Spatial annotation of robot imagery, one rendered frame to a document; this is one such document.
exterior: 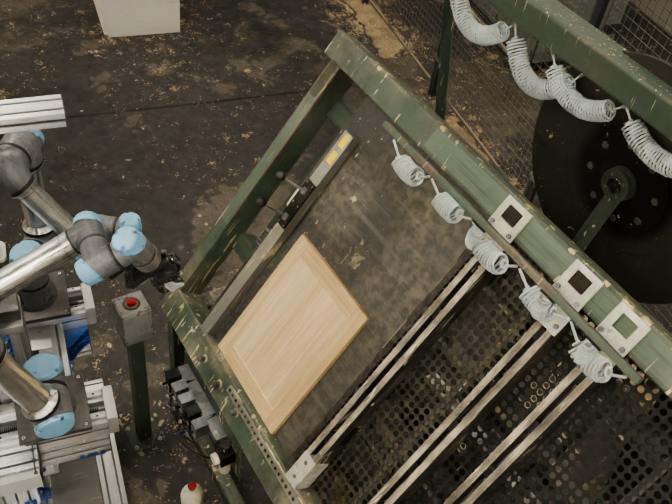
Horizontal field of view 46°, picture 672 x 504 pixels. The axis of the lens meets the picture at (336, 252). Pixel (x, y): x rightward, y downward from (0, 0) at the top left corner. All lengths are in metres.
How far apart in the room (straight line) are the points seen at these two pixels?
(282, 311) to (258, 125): 2.92
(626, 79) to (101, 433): 2.00
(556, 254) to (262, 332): 1.18
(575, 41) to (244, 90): 3.75
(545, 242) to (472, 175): 0.32
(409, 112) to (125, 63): 3.92
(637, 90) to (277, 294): 1.38
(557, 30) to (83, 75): 4.17
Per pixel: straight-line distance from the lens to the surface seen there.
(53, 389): 2.52
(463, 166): 2.41
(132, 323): 3.17
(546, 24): 2.63
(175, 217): 4.89
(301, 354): 2.78
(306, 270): 2.81
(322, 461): 2.67
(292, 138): 2.97
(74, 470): 3.63
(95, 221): 2.22
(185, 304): 3.20
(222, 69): 6.19
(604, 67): 2.50
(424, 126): 2.53
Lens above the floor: 3.31
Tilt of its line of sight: 44 degrees down
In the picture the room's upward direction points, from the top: 9 degrees clockwise
